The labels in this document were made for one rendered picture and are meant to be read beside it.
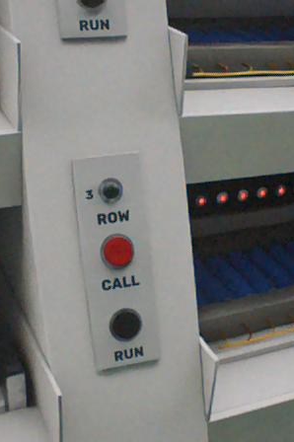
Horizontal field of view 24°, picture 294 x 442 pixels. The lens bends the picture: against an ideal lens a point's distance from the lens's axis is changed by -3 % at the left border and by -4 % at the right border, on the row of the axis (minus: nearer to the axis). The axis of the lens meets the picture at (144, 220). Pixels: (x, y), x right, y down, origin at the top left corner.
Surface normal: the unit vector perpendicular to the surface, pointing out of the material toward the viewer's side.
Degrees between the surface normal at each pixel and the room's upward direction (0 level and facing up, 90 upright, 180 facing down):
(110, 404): 90
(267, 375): 23
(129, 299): 90
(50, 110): 90
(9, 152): 113
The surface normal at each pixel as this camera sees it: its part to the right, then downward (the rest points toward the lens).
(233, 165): 0.39, 0.43
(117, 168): 0.37, 0.05
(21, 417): 0.05, -0.90
